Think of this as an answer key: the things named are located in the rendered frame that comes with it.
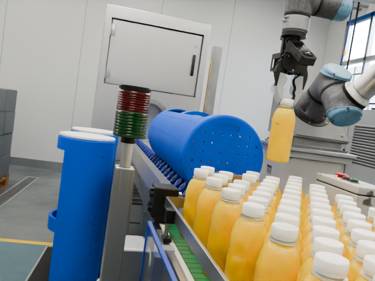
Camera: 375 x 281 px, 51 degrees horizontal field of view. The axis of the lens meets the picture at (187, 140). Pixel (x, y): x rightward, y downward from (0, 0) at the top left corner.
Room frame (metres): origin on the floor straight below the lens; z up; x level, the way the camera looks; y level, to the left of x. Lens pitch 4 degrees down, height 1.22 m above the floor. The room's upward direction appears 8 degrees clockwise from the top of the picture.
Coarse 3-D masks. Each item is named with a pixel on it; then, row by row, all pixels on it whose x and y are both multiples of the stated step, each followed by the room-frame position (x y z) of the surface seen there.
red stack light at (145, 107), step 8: (120, 96) 0.75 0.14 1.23; (128, 96) 0.74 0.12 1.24; (136, 96) 0.74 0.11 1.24; (144, 96) 0.75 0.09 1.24; (120, 104) 0.75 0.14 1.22; (128, 104) 0.74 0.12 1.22; (136, 104) 0.75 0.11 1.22; (144, 104) 0.75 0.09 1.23; (136, 112) 0.75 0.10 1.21; (144, 112) 0.76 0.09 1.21
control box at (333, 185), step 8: (320, 176) 1.16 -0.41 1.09; (328, 176) 1.13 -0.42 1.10; (336, 176) 1.16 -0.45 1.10; (320, 184) 1.16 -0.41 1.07; (328, 184) 1.12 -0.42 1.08; (336, 184) 1.08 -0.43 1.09; (344, 184) 1.05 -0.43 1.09; (352, 184) 1.03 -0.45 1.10; (360, 184) 1.06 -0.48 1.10; (368, 184) 1.07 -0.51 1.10; (328, 192) 1.11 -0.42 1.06; (336, 192) 1.08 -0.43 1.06; (344, 192) 1.04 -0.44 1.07; (352, 192) 1.02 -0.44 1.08; (360, 192) 0.99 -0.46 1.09; (368, 192) 1.00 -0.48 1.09; (360, 200) 0.99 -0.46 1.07; (368, 200) 1.00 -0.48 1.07; (360, 208) 1.00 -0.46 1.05; (368, 208) 1.00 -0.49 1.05
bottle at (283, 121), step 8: (280, 112) 1.12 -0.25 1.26; (288, 112) 1.11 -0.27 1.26; (272, 120) 1.13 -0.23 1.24; (280, 120) 1.11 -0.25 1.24; (288, 120) 1.11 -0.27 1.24; (272, 128) 1.13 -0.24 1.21; (280, 128) 1.11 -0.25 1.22; (288, 128) 1.11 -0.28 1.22; (272, 136) 1.12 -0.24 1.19; (280, 136) 1.11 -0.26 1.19; (288, 136) 1.11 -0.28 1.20; (272, 144) 1.12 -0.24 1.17; (280, 144) 1.11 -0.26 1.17; (288, 144) 1.11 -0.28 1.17; (272, 152) 1.12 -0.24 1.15; (280, 152) 1.11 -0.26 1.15; (288, 152) 1.12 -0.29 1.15; (272, 160) 1.11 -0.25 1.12; (280, 160) 1.11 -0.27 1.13; (288, 160) 1.12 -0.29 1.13
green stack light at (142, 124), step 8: (120, 112) 0.75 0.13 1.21; (128, 112) 0.74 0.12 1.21; (120, 120) 0.75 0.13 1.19; (128, 120) 0.74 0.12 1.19; (136, 120) 0.75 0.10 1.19; (144, 120) 0.76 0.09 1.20; (120, 128) 0.75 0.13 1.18; (128, 128) 0.74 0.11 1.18; (136, 128) 0.75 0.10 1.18; (144, 128) 0.76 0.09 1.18; (120, 136) 0.75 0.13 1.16; (128, 136) 0.74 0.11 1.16; (136, 136) 0.75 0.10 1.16; (144, 136) 0.77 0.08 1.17
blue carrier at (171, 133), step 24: (168, 120) 1.73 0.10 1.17; (192, 120) 1.39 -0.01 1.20; (216, 120) 1.28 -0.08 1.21; (240, 120) 1.30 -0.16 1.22; (168, 144) 1.51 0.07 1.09; (192, 144) 1.27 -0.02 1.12; (216, 144) 1.29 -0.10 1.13; (240, 144) 1.31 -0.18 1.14; (192, 168) 1.27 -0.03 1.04; (216, 168) 1.29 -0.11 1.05; (240, 168) 1.31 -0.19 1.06
